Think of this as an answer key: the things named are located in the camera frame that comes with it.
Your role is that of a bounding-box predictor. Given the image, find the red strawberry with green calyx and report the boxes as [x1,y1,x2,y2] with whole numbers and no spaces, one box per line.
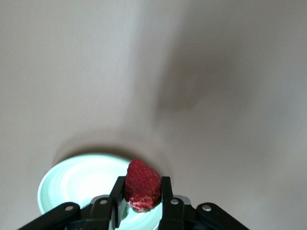
[125,159,162,213]

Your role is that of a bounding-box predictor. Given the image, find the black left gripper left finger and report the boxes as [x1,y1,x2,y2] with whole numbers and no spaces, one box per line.
[19,176,127,230]

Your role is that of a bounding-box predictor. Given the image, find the brown table cover sheet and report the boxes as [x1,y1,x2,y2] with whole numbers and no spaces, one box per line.
[0,0,307,230]

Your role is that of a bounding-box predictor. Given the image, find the mint green round plate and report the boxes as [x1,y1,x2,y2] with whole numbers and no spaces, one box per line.
[37,154,161,230]

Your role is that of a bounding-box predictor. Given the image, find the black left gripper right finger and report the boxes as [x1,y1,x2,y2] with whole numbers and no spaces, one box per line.
[158,176,249,230]

